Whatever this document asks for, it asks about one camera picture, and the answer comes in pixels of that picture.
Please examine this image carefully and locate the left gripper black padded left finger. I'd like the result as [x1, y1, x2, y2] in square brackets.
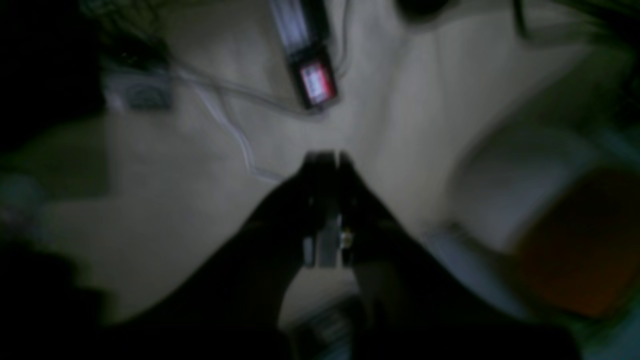
[100, 152, 338, 360]

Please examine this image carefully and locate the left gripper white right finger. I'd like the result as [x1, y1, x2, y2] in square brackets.
[340, 152, 581, 360]

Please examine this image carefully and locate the black device red screen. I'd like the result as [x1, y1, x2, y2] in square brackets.
[269, 0, 338, 111]

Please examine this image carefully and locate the white cable on floor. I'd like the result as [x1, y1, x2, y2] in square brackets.
[100, 65, 321, 183]

